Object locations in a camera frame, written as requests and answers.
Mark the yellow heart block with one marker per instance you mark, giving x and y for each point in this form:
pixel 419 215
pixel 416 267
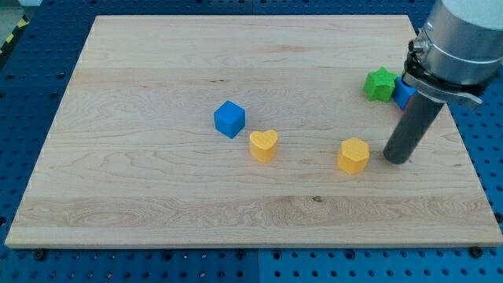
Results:
pixel 263 145

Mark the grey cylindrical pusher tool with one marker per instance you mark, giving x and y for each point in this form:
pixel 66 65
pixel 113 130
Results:
pixel 415 121

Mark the wooden board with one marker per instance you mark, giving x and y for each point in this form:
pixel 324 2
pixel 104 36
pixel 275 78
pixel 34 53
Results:
pixel 133 159

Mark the green star block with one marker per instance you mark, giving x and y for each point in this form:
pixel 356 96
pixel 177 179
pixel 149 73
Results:
pixel 380 85

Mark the blue block behind tool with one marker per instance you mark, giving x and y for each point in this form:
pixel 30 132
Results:
pixel 402 93

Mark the blue cube block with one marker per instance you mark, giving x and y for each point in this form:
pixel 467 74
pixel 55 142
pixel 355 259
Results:
pixel 229 119

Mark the yellow hexagon block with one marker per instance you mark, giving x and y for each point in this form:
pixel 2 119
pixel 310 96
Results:
pixel 353 155

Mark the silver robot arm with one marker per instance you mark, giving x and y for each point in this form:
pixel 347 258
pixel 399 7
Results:
pixel 453 59

